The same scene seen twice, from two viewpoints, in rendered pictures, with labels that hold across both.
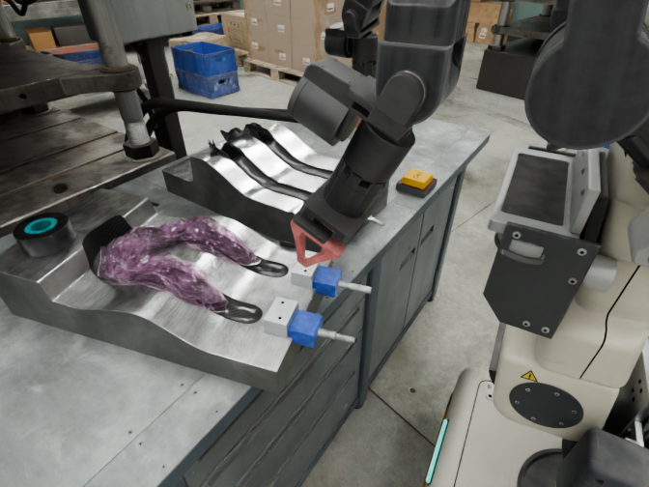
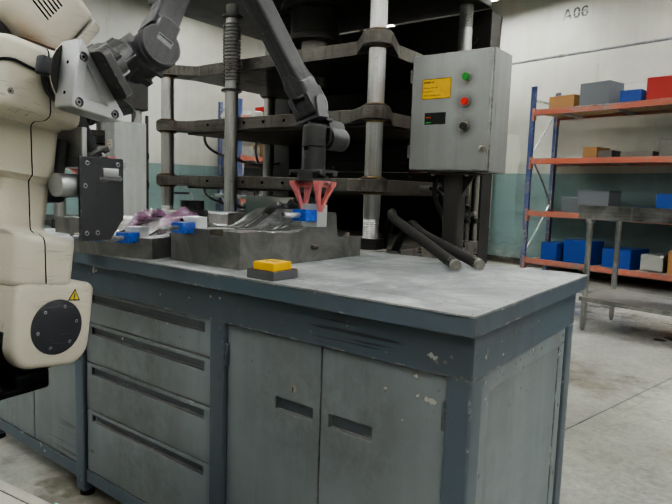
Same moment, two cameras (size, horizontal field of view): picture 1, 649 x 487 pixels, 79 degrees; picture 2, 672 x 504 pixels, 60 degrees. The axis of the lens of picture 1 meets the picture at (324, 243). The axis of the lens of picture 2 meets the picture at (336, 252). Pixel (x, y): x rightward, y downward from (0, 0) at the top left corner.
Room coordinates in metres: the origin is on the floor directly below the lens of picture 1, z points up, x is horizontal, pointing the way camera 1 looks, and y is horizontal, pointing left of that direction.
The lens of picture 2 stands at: (1.10, -1.50, 1.00)
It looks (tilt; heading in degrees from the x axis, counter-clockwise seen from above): 6 degrees down; 92
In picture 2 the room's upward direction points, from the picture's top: 2 degrees clockwise
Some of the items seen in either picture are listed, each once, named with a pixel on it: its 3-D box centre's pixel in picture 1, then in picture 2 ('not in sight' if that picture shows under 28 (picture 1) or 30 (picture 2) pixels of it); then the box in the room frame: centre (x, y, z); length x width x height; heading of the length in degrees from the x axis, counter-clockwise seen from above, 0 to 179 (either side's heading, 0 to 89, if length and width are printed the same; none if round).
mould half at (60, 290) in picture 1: (174, 272); (168, 230); (0.52, 0.26, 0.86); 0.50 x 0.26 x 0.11; 72
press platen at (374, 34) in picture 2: not in sight; (316, 87); (0.89, 1.18, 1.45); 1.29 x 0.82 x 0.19; 145
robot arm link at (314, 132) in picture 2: (362, 46); (316, 137); (0.99, -0.09, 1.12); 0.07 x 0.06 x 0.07; 50
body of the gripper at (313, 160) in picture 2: (363, 75); (313, 162); (0.99, -0.09, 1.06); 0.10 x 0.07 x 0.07; 145
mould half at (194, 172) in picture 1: (271, 174); (272, 233); (0.86, 0.13, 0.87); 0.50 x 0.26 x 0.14; 55
